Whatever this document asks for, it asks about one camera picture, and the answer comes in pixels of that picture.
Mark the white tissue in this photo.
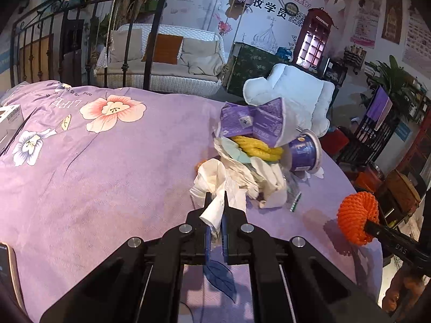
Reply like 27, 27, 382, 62
189, 159, 249, 233

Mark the yellow foam net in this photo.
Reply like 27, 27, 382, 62
232, 135, 284, 161

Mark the purple cloth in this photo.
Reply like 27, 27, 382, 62
366, 86, 393, 122

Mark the large wall poster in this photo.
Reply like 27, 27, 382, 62
162, 0, 356, 62

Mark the beige cushion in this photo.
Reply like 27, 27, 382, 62
178, 38, 225, 76

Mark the white padded chair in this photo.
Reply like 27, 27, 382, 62
243, 63, 335, 137

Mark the green floral box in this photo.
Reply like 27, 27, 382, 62
226, 42, 285, 97

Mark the white wall poster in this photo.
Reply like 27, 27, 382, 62
402, 5, 431, 71

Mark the brown patterned case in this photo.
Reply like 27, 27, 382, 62
384, 170, 422, 210

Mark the purple paper cup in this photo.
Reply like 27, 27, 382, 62
288, 129, 324, 176

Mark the crumpled white paper towel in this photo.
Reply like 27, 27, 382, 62
247, 156, 287, 209

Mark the pale green paper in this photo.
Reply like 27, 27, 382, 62
221, 139, 252, 164

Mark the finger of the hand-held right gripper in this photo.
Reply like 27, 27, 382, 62
364, 220, 431, 270

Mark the white cardboard box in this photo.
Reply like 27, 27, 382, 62
0, 104, 25, 156

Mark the purple carton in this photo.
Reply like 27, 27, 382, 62
219, 97, 305, 145

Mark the white wicker swing sofa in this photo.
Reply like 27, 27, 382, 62
94, 23, 228, 97

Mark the black metal bed frame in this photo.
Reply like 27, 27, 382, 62
9, 0, 176, 91

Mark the person's right hand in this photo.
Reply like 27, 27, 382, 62
382, 267, 426, 313

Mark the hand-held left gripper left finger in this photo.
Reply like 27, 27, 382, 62
40, 192, 216, 323

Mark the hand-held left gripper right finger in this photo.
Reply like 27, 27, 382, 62
220, 191, 391, 323

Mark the pink wall poster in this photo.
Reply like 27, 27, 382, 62
350, 0, 383, 48

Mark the orange foam net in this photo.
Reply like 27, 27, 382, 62
338, 191, 380, 245

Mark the red phone booth cabinet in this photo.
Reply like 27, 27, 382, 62
296, 8, 334, 70

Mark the brown wall poster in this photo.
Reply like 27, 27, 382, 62
381, 0, 404, 44

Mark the orange cushion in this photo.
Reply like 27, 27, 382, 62
143, 34, 184, 65

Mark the potted green plant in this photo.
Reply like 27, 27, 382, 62
364, 55, 422, 122

